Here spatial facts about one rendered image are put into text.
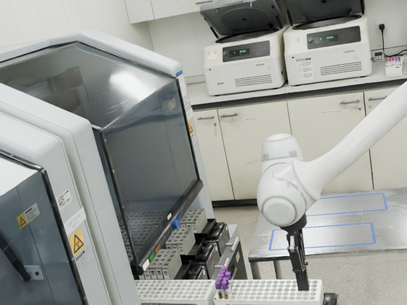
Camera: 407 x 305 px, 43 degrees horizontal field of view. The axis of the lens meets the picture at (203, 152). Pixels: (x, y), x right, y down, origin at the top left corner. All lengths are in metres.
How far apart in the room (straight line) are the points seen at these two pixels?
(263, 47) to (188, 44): 0.96
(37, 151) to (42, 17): 2.11
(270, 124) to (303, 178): 2.62
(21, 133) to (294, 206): 0.63
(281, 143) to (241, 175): 2.68
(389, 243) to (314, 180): 0.67
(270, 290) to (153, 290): 0.37
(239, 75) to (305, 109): 0.51
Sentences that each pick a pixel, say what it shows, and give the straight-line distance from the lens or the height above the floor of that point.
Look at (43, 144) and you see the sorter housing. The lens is 1.21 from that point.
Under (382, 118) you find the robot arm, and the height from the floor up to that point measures 1.35.
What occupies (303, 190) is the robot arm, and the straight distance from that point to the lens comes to 1.14.
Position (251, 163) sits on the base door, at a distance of 3.88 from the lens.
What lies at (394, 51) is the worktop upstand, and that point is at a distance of 4.19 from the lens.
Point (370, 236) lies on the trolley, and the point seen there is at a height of 0.82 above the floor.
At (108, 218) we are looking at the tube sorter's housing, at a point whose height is 1.18.
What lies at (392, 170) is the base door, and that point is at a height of 0.23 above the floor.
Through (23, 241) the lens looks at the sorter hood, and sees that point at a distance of 1.11.
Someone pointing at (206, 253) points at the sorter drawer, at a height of 0.82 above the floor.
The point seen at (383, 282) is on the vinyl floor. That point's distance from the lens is 3.05.
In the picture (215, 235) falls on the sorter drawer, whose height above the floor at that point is 0.82.
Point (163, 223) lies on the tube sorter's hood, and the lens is 1.69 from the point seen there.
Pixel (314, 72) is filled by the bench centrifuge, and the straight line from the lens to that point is 3.61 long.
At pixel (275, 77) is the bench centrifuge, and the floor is 0.99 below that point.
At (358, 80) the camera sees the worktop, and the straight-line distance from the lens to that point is 3.58.
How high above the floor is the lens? 1.71
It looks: 18 degrees down
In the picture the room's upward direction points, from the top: 12 degrees counter-clockwise
